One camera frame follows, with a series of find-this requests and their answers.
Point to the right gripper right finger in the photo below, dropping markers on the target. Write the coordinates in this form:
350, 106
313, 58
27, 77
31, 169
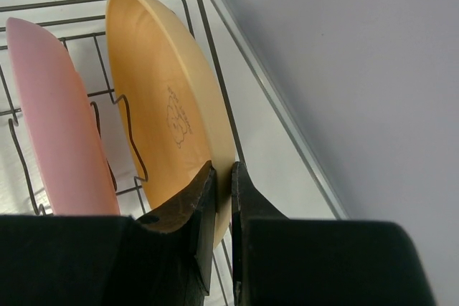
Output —
282, 261

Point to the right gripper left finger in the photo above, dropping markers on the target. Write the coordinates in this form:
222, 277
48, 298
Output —
161, 258

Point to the yellow plate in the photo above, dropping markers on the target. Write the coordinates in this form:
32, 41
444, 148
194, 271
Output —
174, 110

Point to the pink plate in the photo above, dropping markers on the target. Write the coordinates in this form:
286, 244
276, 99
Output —
60, 122

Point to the dark wire dish rack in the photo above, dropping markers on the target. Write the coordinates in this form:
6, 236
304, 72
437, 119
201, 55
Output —
202, 36

